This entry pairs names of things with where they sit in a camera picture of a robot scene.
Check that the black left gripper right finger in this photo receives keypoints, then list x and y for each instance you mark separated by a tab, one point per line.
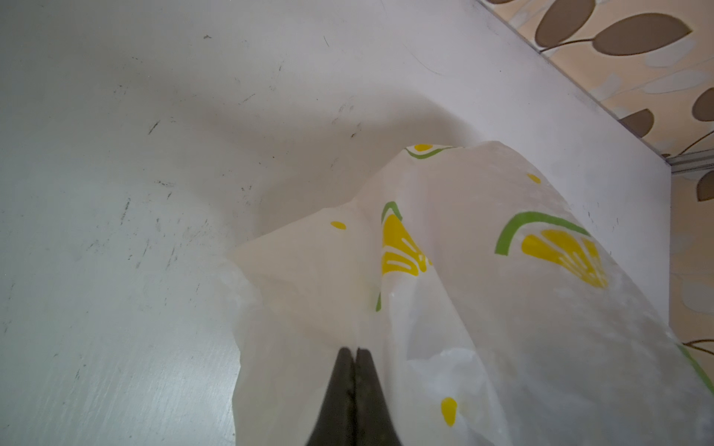
373	425

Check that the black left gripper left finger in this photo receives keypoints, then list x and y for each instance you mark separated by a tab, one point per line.
335	424

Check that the white plastic bag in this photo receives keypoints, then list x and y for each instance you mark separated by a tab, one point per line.
493	317

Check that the aluminium corner post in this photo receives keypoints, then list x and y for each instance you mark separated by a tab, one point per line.
691	162

